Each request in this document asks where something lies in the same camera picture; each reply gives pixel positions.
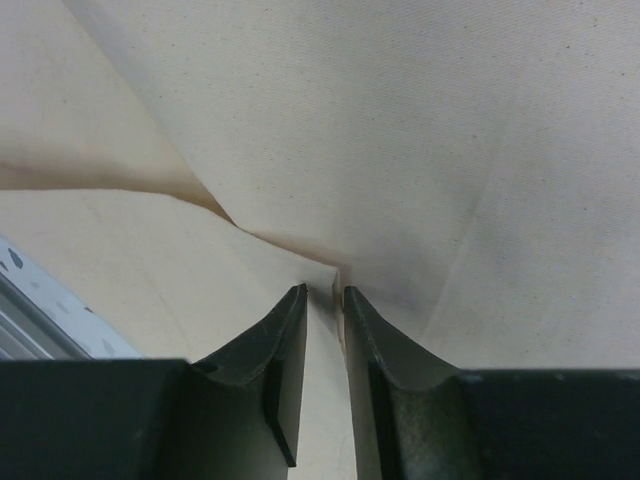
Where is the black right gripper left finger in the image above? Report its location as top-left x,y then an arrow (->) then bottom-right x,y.
193,284 -> 308,479

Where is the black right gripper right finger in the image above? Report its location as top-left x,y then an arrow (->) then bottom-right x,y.
342,286 -> 480,479

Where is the beige cloth mat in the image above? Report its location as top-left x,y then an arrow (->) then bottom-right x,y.
1,1 -> 639,479

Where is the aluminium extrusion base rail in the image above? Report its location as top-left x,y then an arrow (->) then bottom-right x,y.
1,275 -> 90,361

